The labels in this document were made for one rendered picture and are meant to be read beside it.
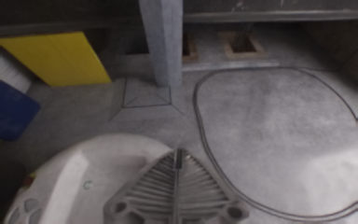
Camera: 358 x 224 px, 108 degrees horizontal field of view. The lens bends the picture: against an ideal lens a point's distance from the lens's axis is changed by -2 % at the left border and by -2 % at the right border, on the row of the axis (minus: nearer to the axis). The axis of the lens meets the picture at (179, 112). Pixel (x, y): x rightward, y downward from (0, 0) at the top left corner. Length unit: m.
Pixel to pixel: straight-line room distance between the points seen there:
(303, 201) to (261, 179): 0.22
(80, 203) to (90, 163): 0.12
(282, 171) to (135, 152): 0.81
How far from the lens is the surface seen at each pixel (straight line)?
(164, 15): 0.77
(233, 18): 0.99
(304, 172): 1.08
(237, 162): 0.89
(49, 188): 0.59
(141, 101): 1.02
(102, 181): 0.58
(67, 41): 1.09
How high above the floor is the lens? 0.81
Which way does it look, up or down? 60 degrees down
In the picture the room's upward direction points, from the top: 1 degrees counter-clockwise
